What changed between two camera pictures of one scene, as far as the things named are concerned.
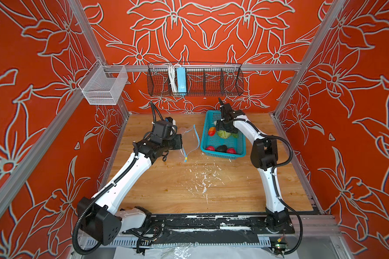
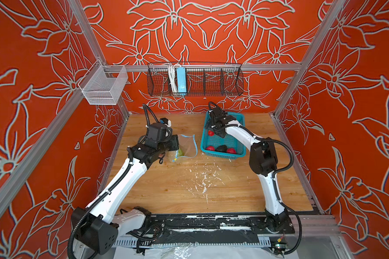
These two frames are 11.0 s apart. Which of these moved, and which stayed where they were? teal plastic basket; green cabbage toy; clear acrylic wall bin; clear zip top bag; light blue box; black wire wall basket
Moved: green cabbage toy; clear zip top bag
Stayed: black wire wall basket; clear acrylic wall bin; teal plastic basket; light blue box
